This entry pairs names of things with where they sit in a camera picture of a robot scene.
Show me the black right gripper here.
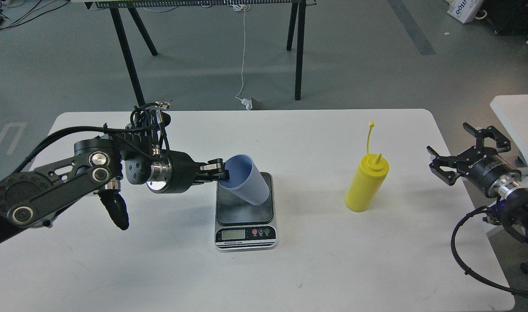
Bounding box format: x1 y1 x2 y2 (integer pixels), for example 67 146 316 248
426 122 522 198

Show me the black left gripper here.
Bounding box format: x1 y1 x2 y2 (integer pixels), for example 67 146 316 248
146 152 230 194

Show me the blue plastic cup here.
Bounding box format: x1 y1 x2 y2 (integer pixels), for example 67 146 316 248
220 154 271 205

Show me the yellow squeeze bottle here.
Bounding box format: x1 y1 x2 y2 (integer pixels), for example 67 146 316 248
344 122 390 212

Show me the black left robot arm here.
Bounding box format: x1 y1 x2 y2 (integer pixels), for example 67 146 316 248
0 101 230 243

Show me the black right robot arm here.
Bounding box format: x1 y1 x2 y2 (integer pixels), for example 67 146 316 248
426 122 528 299

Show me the digital kitchen scale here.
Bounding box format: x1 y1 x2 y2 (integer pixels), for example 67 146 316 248
214 172 278 252

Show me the white cardboard box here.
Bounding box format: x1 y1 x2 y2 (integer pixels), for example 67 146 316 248
447 0 484 24

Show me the black trestle table background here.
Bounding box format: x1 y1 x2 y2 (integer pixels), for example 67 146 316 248
71 0 318 105

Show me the white cable with charger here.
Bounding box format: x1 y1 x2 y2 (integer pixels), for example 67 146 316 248
233 3 253 111

